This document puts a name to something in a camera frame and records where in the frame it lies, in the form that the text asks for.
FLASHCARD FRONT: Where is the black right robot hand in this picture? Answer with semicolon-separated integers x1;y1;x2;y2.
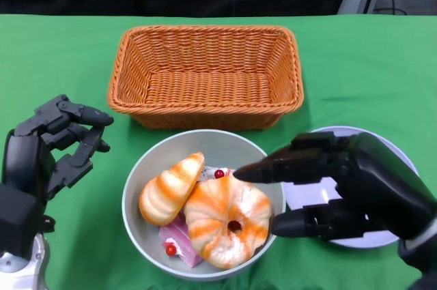
233;132;437;246

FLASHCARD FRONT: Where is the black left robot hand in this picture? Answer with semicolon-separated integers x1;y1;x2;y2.
1;94;115;202

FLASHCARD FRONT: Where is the grey bowl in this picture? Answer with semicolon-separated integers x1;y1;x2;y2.
122;128;287;282

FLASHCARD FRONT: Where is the pale lavender plate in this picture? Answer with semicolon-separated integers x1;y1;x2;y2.
283;126;421;249

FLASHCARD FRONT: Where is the chocolate cake slice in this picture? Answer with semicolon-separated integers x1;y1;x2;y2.
199;165;238;185

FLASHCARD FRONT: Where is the magenta pink cake slice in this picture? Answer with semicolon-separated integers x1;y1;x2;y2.
158;214;206;269

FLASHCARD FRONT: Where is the orange wicker basket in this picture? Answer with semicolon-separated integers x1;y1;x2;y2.
107;25;305;130

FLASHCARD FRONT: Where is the green tablecloth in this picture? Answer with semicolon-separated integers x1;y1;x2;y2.
0;13;437;290

